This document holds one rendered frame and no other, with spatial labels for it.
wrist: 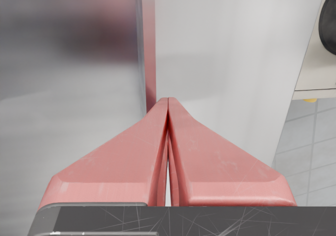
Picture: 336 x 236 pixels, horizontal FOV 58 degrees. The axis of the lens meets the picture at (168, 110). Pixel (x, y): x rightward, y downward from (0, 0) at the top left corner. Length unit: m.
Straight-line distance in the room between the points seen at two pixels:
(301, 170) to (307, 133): 0.27
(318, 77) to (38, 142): 0.95
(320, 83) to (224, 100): 0.90
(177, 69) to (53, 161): 0.09
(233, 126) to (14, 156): 0.12
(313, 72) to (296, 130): 0.60
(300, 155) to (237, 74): 1.57
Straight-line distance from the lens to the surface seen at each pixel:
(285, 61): 0.17
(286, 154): 1.67
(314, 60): 1.01
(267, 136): 0.20
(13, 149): 0.18
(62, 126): 0.16
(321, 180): 1.96
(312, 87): 1.06
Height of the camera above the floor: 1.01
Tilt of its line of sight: 54 degrees down
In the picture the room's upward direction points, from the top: 164 degrees clockwise
